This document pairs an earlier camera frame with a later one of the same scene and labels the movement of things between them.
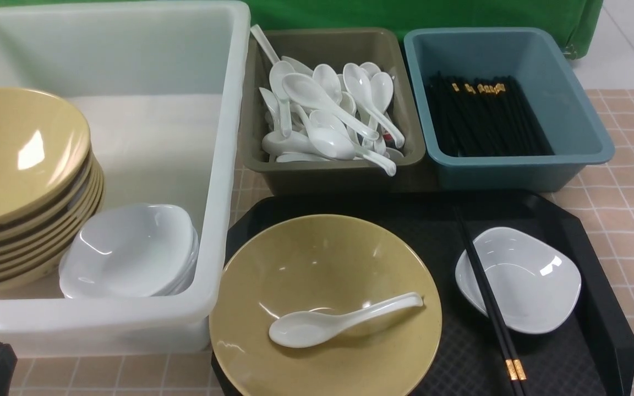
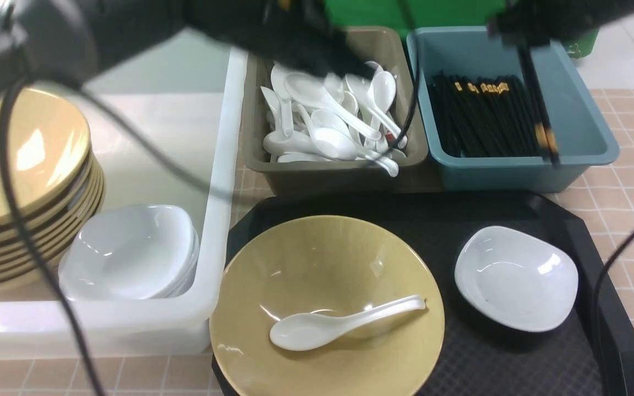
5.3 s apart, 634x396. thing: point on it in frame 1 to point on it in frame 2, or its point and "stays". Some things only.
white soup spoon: [305, 329] stays
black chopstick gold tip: [509, 353] to [539, 118]
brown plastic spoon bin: [378, 46] stays
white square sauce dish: [534, 282] stays
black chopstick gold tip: [517, 357] to [541, 117]
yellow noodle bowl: [328, 263] stays
